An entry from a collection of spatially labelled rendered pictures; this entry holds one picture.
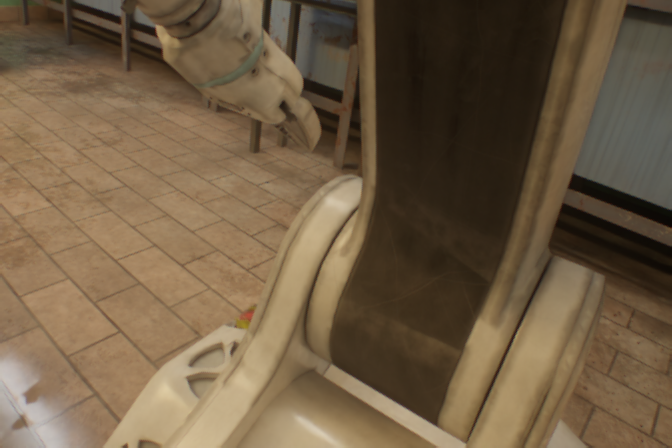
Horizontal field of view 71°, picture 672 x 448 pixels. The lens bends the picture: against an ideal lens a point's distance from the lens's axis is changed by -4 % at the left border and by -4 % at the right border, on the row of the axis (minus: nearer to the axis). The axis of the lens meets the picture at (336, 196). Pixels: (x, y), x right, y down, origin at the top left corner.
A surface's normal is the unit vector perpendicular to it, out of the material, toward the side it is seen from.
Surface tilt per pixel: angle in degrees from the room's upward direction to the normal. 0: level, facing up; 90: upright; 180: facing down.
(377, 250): 75
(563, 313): 31
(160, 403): 38
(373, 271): 60
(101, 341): 0
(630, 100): 90
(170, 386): 25
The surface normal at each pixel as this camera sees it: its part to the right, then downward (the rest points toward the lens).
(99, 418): 0.14, -0.89
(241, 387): -0.18, -0.59
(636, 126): -0.63, 0.26
